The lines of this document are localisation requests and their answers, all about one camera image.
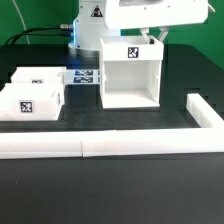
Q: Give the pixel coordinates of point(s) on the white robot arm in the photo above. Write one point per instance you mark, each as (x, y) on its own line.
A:
(97, 18)

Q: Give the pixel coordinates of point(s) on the white front drawer box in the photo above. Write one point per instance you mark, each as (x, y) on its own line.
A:
(31, 102)

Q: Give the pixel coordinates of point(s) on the white side fence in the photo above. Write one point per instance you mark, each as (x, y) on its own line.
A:
(202, 112)

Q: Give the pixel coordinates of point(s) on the white front fence left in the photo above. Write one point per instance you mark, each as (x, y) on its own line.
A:
(40, 145)

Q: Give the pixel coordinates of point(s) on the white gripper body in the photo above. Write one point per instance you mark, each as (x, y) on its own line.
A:
(130, 14)

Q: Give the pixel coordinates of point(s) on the white drawer box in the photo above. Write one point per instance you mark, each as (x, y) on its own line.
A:
(31, 102)
(39, 75)

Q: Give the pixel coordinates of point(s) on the white drawer cabinet frame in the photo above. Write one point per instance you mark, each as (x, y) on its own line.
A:
(130, 72)

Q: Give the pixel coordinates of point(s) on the white front fence right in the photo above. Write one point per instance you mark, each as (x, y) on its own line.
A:
(148, 142)

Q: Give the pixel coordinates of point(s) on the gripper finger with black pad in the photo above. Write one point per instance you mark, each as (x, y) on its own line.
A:
(145, 36)
(163, 33)

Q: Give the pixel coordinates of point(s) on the white marker sheet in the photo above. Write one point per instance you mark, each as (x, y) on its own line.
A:
(82, 77)

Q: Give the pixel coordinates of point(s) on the white rear drawer box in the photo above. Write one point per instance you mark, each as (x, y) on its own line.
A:
(39, 75)

